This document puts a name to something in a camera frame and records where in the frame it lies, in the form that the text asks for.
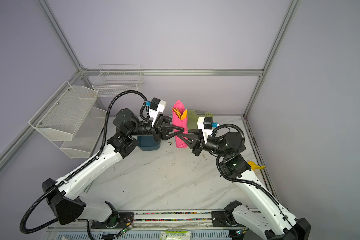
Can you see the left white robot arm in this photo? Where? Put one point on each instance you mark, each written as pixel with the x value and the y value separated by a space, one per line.
pixel 63 195

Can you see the white wire basket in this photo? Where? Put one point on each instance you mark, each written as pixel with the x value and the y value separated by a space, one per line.
pixel 115 79

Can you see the green white label box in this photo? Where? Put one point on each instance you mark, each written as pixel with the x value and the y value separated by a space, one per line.
pixel 175 235

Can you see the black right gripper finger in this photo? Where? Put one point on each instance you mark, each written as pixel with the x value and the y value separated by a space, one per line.
pixel 192 132
pixel 193 141

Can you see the yellow bananas bunch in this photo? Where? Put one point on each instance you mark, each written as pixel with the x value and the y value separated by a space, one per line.
pixel 254 166

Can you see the yellow plastic knife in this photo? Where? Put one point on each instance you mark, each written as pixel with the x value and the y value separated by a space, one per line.
pixel 184 115

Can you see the aluminium frame profile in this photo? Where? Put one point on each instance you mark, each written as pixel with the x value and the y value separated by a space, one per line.
pixel 11 150

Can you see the pink paper napkin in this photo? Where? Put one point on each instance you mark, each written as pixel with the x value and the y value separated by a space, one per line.
pixel 182 123

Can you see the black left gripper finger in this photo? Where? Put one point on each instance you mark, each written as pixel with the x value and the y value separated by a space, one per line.
pixel 168 123
pixel 168 132

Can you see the light green plastic basket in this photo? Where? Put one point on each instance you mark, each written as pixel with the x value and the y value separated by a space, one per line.
pixel 193 116

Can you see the yellow plastic spoon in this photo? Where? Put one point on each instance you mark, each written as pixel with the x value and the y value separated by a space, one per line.
pixel 178 113

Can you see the teal plastic oval tub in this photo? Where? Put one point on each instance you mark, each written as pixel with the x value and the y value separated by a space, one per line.
pixel 148 143

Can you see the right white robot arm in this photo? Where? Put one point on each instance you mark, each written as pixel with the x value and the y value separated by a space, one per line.
pixel 227 142

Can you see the white perforated metal shelf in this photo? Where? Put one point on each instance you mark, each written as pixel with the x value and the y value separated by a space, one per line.
pixel 70 120

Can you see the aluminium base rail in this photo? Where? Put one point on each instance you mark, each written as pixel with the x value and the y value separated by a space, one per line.
pixel 148 225

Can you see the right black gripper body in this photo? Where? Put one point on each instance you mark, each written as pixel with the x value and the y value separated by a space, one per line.
pixel 212 146

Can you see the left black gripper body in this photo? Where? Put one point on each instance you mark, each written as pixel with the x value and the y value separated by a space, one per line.
pixel 146 128

